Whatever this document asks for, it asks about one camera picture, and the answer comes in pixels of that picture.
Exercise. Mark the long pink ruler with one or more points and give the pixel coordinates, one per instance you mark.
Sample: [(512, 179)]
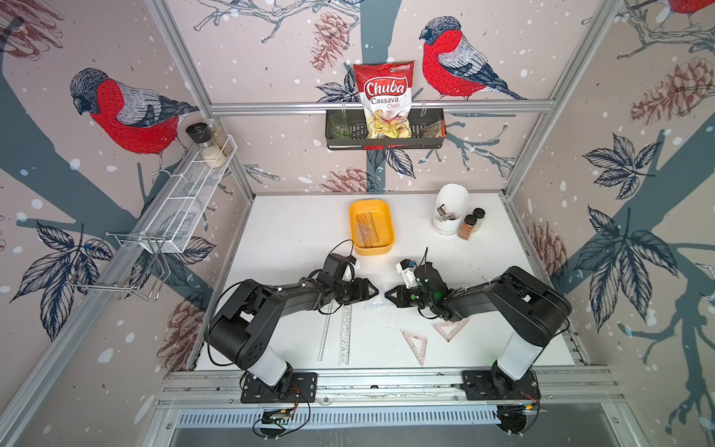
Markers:
[(363, 226)]

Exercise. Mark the red Chuba chips bag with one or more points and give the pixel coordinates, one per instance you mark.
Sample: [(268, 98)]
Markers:
[(385, 94)]

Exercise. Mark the white wire shelf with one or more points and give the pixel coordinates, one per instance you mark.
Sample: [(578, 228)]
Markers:
[(190, 190)]

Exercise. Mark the wire cup hanger rack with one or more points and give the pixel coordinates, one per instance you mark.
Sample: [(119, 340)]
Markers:
[(116, 280)]

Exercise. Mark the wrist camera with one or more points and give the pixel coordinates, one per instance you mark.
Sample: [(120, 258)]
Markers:
[(410, 269), (339, 267)]

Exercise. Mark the metal clips in cup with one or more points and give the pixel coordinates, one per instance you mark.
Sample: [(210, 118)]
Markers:
[(444, 214)]

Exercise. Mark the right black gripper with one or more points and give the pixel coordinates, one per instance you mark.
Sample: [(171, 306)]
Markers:
[(399, 295)]

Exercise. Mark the black lid grinder jar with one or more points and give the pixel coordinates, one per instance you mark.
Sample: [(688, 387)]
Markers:
[(200, 134)]

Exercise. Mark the glass spice jar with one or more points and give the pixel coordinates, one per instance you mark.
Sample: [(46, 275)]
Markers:
[(219, 136)]

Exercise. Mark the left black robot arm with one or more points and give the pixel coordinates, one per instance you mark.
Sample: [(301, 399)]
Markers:
[(243, 327)]

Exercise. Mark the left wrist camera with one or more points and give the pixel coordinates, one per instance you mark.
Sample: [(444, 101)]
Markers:
[(339, 267)]

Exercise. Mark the short clear stencil ruler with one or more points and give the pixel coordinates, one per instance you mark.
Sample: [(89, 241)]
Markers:
[(375, 237)]

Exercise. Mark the clear blue protractor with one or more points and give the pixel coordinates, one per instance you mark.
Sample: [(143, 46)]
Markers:
[(384, 234)]

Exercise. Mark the blue clear set square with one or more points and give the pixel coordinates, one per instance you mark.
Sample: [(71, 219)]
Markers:
[(377, 301)]

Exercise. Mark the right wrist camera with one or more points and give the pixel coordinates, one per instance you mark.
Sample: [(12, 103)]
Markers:
[(410, 269)]

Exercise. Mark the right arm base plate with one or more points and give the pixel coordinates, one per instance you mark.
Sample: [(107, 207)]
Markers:
[(494, 385)]

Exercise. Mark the pink triangle set square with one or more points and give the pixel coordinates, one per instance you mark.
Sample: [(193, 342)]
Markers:
[(417, 344)]

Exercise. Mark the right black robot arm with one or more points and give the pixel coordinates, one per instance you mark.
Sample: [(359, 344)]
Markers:
[(536, 313)]

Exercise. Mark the white utensil holder cup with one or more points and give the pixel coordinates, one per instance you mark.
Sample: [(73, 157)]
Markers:
[(456, 198)]

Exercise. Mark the clear shape stencil ruler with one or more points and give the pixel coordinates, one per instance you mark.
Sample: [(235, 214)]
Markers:
[(345, 335)]

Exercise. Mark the yellow plastic storage box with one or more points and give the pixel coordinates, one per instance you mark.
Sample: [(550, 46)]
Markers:
[(371, 205)]

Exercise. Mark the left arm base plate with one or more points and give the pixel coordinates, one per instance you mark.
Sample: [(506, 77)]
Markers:
[(293, 387)]

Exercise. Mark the black hanging basket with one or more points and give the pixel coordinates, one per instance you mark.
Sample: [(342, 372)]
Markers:
[(352, 130)]

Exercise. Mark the thin clear straight ruler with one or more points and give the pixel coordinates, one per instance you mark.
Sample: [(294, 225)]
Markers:
[(324, 336)]

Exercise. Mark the brown spice jar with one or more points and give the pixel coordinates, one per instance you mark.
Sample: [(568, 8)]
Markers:
[(467, 227)]

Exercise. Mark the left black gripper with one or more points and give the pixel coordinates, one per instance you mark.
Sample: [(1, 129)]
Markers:
[(361, 292)]

